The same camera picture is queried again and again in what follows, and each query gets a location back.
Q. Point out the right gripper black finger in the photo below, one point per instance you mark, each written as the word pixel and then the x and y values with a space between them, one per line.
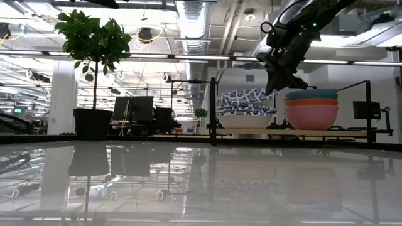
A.
pixel 272 84
pixel 296 84

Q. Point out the blue plastic bowl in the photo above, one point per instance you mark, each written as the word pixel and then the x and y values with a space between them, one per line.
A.
pixel 311 91

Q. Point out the green plastic bowl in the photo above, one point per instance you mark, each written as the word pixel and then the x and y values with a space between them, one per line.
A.
pixel 311 97

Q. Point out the orange plastic bowl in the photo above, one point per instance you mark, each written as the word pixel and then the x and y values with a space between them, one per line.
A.
pixel 311 102

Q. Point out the pink plastic bowl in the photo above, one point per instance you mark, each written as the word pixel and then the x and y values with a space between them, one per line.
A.
pixel 312 117

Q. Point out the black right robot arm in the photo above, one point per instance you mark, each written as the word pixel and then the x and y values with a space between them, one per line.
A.
pixel 326 11

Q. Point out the black monitor on arm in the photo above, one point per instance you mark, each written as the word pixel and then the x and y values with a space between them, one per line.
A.
pixel 366 110

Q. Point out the silver horizontal rig bar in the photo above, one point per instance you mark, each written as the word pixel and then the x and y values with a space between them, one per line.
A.
pixel 201 57

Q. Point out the small background potted plant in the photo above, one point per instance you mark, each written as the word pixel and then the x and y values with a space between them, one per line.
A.
pixel 201 113

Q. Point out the black computer monitor pair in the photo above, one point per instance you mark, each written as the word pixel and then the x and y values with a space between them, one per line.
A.
pixel 133 108

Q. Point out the black plant pot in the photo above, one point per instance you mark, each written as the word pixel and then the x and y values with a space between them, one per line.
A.
pixel 92 124

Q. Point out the green leafy plant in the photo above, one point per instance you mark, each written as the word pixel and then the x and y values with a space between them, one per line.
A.
pixel 92 37

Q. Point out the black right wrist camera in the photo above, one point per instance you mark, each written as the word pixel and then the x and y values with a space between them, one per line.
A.
pixel 278 37

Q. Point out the wooden shelf with black frame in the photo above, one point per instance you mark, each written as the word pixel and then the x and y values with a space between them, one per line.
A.
pixel 314 132

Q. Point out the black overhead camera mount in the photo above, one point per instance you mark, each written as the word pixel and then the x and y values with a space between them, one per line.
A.
pixel 97 3

